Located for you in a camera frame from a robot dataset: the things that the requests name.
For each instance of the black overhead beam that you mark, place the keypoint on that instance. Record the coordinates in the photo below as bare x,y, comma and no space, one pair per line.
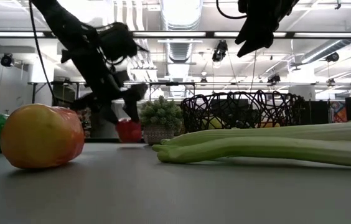
209,34

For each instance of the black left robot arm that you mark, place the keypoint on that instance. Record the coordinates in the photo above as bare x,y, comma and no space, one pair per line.
69,34

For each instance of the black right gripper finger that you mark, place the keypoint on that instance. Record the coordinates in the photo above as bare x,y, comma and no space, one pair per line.
250,35
254,46

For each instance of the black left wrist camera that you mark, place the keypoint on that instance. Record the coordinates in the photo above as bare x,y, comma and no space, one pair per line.
116,40

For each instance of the grey cloth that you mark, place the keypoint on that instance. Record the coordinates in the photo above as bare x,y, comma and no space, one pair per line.
101,130

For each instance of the potted green succulent plant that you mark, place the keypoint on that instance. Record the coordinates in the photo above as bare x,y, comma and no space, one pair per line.
161,118

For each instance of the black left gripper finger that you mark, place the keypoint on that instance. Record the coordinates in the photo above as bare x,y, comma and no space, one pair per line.
132,99
110,113

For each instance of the silver air duct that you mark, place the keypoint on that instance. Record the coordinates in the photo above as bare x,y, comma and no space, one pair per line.
180,15

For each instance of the colourful patterned panel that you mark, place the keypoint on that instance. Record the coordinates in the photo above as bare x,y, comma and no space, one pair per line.
338,112

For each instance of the red bell pepper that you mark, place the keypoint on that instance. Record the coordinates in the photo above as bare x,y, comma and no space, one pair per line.
129,132

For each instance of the black ceiling spot lamp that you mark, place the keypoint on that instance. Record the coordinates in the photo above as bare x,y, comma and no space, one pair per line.
7,60
273,78
220,51
332,57

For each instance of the small orange fruit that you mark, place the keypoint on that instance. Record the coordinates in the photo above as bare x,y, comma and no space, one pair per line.
269,125

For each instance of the red and yellow mango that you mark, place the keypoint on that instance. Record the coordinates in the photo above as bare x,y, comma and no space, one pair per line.
41,137

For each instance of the black panel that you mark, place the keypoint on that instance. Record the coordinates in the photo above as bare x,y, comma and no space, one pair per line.
315,112

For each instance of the floral patterned panel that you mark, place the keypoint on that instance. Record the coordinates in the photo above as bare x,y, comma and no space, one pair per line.
85,119

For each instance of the green celery bunch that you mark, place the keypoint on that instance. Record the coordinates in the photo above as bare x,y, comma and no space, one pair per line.
272,146

